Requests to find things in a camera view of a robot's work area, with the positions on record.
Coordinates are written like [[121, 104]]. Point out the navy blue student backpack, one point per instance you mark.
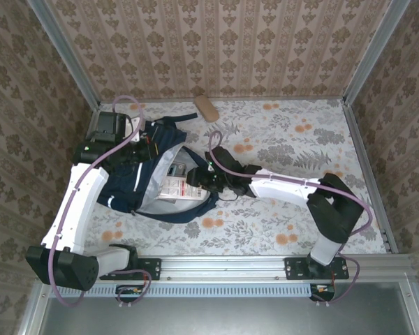
[[122, 188]]

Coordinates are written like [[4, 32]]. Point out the brown glasses case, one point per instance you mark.
[[207, 108]]

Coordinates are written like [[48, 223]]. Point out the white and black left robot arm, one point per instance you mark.
[[80, 199]]

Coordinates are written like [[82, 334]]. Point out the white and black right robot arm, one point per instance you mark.
[[283, 190]]

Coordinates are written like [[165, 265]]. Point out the floral tablecloth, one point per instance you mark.
[[265, 237]]

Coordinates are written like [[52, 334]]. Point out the grey metal front panel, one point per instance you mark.
[[230, 317]]

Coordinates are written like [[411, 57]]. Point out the aluminium left side rail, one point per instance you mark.
[[96, 106]]

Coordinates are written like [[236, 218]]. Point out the aluminium left frame post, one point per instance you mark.
[[65, 52]]

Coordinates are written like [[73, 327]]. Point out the aluminium frame post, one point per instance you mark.
[[65, 52], [373, 52]]

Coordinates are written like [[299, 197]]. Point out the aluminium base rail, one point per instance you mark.
[[223, 268]]

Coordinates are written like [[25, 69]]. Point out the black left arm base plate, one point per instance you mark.
[[150, 268]]

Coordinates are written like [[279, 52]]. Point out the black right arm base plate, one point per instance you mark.
[[295, 268]]

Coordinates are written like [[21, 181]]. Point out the aluminium right side rail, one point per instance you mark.
[[357, 139]]

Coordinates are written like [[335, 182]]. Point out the aluminium right frame post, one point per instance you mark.
[[373, 52]]

